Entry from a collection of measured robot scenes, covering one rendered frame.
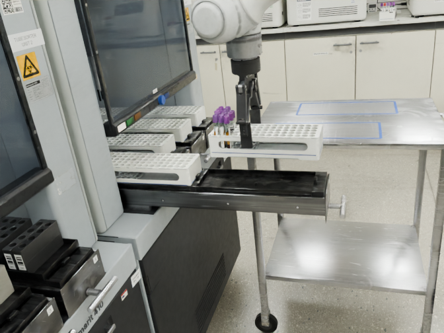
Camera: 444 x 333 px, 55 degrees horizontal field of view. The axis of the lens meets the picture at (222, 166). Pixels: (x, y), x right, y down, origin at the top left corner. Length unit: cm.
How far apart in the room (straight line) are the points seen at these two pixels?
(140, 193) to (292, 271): 72
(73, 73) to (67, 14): 13
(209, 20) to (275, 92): 260
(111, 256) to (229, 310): 96
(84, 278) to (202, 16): 58
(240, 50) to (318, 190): 39
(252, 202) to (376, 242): 85
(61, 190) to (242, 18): 53
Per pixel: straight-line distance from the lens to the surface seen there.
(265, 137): 111
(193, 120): 157
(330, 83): 337
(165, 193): 115
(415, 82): 339
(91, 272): 96
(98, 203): 112
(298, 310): 191
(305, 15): 331
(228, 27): 87
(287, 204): 106
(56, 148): 98
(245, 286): 204
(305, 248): 177
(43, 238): 95
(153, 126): 149
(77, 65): 106
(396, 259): 175
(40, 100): 95
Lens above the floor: 132
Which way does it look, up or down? 24 degrees down
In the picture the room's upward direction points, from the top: 7 degrees counter-clockwise
